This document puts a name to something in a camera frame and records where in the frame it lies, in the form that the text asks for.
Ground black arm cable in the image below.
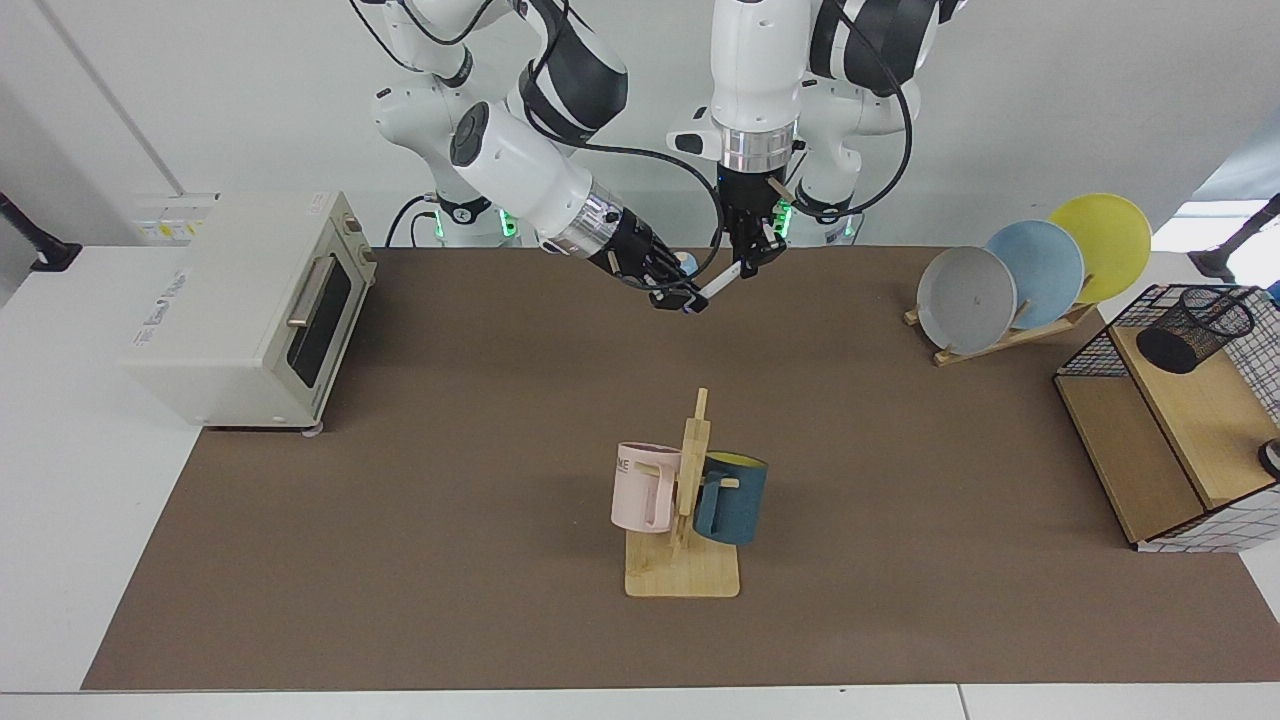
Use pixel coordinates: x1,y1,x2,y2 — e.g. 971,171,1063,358
796,0,918,223
505,0,727,293

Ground grey plate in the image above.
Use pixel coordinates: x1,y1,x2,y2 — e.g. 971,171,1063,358
915,245,1019,358

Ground yellow plate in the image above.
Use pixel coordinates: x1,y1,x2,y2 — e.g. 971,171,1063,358
1047,192,1154,306

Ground pale toaster oven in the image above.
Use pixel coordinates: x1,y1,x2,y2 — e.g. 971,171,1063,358
121,189,380,438

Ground dark teal cup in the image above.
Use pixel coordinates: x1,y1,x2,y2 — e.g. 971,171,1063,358
691,451,770,547

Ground brown table cloth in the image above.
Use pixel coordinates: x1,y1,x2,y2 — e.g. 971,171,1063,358
81,245,1280,692

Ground wire basket with wooden floor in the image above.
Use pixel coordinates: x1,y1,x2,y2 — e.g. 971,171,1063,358
1052,282,1280,555

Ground black stand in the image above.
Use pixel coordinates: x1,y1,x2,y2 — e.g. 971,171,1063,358
1189,192,1280,287
0,190,84,274

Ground pink cup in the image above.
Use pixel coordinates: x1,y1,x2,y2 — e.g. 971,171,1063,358
610,440,684,535

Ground wooden plate rack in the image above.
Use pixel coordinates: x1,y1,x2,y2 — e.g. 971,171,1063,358
903,274,1097,369

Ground wooden cup stand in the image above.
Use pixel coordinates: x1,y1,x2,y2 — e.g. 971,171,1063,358
624,387,742,600

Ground black base cable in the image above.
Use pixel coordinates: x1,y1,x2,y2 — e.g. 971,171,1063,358
384,194,443,249

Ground light blue plate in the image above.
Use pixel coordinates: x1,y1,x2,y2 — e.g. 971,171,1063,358
984,218,1087,332

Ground white socket box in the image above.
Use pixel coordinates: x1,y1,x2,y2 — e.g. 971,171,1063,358
129,191,222,247

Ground black mesh pen holder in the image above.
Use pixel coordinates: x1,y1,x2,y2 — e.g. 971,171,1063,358
1134,287,1257,377

